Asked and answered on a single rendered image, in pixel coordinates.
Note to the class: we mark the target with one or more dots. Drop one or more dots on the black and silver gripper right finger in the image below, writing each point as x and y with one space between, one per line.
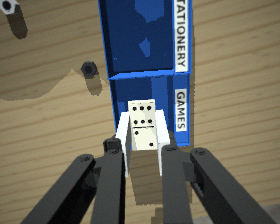
223 197

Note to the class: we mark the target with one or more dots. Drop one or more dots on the white domino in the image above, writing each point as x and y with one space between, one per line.
143 126

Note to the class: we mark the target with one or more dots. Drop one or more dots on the blue three-compartment bin rack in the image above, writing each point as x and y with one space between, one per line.
139 43

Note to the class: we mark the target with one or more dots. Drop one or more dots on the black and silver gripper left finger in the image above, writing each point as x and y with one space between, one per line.
66 203

